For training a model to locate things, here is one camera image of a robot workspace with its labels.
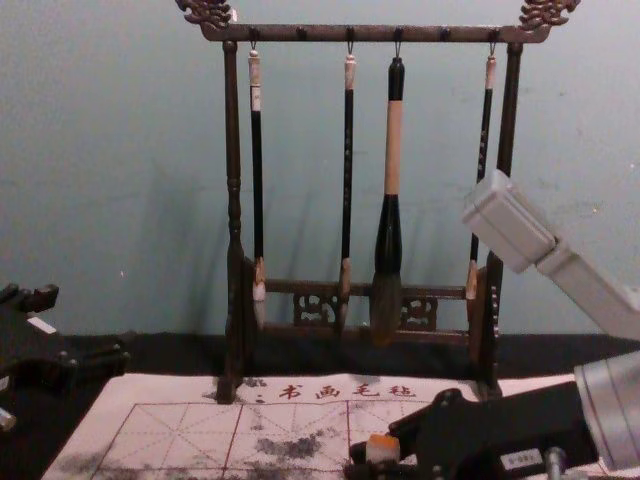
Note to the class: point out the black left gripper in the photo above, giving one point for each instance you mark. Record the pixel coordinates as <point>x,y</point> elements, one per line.
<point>25,350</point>

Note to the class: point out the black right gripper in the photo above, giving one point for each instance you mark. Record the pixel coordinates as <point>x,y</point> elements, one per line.
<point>530,425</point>

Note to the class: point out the small orange and white seal stone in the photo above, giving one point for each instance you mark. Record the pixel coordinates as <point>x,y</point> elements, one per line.
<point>383,448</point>

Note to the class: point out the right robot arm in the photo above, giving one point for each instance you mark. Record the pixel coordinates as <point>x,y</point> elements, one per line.
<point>615,410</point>

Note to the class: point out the black table cloth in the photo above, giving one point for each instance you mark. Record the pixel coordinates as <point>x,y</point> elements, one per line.
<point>150,355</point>

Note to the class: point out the white felt mat red grid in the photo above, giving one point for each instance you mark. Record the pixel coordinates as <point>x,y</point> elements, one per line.
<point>165,435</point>

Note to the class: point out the dark wooden brush rack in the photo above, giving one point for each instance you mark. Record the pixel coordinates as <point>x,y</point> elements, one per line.
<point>232,200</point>

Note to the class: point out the black brush with white bristles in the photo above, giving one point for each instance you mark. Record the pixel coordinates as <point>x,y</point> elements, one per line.
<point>257,175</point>

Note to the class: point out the black brush with brown bristles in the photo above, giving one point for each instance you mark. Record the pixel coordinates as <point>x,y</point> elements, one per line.
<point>347,175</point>

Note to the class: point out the thick tan and black brush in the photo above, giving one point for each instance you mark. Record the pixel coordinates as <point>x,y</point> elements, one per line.
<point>392,150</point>

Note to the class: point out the thin black brush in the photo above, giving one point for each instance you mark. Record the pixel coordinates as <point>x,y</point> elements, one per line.
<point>484,135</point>

